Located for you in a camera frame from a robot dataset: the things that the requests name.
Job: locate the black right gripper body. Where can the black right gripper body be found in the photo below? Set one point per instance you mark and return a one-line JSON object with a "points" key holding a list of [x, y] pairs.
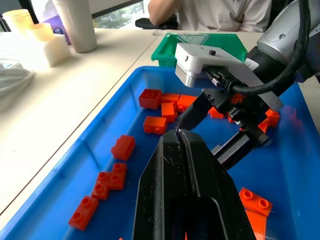
{"points": [[246, 106]]}

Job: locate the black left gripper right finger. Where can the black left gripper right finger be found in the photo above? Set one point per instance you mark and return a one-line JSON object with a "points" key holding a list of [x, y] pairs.
{"points": [[215, 180]]}

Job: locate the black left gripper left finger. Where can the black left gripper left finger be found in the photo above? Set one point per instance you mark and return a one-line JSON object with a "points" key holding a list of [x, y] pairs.
{"points": [[155, 190]]}

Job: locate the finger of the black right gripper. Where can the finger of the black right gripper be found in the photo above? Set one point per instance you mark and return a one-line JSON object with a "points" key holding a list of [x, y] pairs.
{"points": [[196, 113], [233, 150]]}

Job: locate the blue plastic bin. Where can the blue plastic bin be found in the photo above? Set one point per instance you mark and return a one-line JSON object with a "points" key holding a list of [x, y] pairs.
{"points": [[140, 160]]}

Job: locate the green plastic bin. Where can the green plastic bin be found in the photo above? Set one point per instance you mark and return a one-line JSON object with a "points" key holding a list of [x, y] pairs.
{"points": [[162, 53]]}

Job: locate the orange toy building brick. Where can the orange toy building brick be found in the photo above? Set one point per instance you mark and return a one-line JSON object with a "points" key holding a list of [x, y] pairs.
{"points": [[101, 186], [117, 176], [155, 124], [215, 113], [149, 98], [256, 201], [168, 111], [186, 100], [171, 97], [263, 126], [123, 147], [273, 117], [83, 212]]}

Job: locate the person in white shirt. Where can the person in white shirt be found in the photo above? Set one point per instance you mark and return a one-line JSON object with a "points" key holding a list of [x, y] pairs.
{"points": [[220, 15]]}

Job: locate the black chair armrest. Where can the black chair armrest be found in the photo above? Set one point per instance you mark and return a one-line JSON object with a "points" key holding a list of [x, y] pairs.
{"points": [[150, 23]]}

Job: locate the tall white tumbler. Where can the tall white tumbler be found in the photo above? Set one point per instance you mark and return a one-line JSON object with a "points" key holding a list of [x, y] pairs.
{"points": [[80, 27]]}

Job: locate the white foam block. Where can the white foam block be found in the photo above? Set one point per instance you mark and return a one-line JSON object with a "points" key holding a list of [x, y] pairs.
{"points": [[56, 51]]}

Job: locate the purple tissue packet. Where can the purple tissue packet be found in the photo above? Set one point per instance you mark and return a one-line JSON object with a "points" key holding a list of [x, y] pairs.
{"points": [[61, 28]]}

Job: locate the small pale yellow cup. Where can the small pale yellow cup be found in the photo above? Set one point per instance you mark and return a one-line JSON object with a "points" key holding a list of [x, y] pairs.
{"points": [[41, 32]]}

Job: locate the white plastic bag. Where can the white plastic bag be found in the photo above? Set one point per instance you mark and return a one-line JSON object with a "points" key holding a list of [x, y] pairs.
{"points": [[13, 76]]}

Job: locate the large pale yellow cup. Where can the large pale yellow cup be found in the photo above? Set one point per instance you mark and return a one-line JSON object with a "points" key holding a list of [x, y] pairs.
{"points": [[18, 21]]}

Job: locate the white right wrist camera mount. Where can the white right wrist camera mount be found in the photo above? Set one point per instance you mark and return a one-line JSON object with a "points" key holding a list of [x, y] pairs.
{"points": [[197, 58]]}

